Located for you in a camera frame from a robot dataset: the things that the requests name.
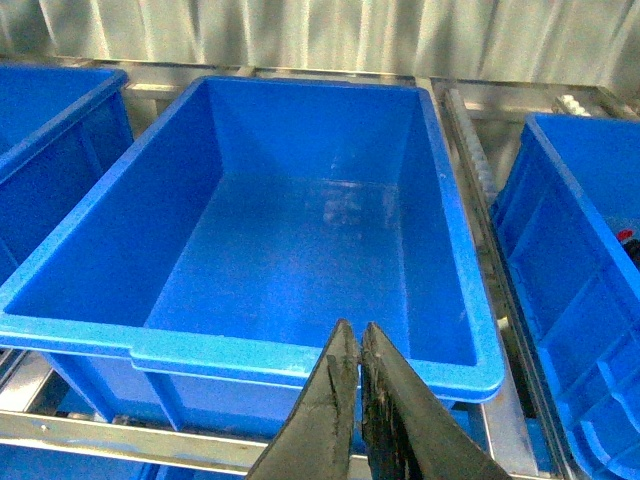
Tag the steel centre divider rail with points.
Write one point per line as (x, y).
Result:
(508, 439)

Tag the steel front cross rail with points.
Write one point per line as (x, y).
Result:
(25, 422)

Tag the large blue bin with buttons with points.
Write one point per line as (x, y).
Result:
(573, 186)

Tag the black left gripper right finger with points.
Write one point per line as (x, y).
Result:
(408, 433)

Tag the blue bin far left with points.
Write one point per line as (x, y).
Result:
(62, 128)

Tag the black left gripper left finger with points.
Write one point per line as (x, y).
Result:
(315, 440)

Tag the red push button lying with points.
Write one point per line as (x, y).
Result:
(630, 244)

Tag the grey curtain backdrop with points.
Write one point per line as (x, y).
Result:
(578, 42)

